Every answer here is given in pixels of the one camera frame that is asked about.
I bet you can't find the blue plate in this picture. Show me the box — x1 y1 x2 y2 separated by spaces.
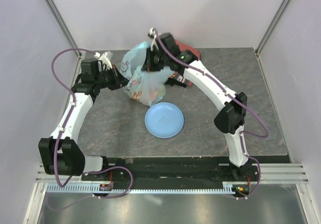
144 102 185 139

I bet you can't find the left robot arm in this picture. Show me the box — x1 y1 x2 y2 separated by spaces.
38 60 128 180

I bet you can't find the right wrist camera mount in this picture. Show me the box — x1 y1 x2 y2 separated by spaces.
147 28 158 46

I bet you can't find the folded red t-shirt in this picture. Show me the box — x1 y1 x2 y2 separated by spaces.
166 40 201 87

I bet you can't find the purple cable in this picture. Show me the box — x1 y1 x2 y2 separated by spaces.
154 30 270 164
51 48 97 187

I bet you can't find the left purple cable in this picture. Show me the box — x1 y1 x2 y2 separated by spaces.
51 48 97 187

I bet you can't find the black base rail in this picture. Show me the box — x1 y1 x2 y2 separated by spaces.
81 155 263 184

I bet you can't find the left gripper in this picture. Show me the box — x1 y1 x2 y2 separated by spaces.
94 64 130 91

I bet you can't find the white cable duct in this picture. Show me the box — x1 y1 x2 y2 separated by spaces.
46 183 249 194

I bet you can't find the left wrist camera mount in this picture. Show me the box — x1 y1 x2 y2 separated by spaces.
94 51 113 71

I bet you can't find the light blue plastic bag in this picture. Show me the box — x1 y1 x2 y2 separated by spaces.
119 42 174 106

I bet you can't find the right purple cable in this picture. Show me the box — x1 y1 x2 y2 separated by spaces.
154 30 270 164

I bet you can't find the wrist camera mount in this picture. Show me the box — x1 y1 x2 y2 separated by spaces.
94 51 113 71
147 28 158 46

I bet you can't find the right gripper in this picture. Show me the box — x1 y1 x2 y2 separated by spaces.
141 47 169 72

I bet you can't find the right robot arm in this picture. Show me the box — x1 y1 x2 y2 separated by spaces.
142 29 250 181

